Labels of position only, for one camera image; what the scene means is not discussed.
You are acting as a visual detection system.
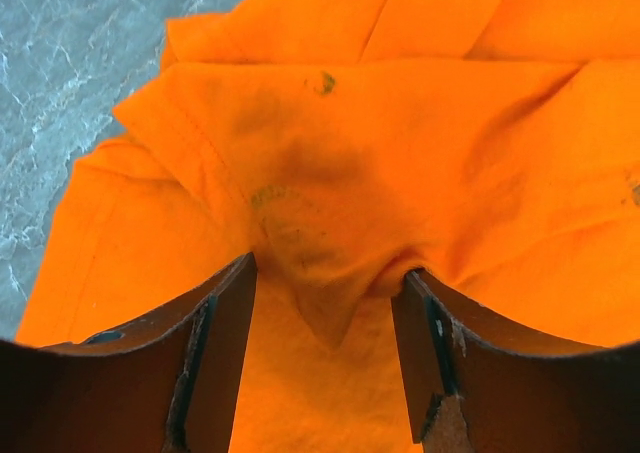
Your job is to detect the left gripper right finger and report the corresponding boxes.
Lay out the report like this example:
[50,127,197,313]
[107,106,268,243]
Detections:
[391,270,639,452]

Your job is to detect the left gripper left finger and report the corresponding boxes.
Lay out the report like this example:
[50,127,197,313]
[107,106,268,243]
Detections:
[1,254,257,452]

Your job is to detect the orange t shirt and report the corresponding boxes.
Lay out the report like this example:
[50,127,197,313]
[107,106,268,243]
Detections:
[17,0,639,452]

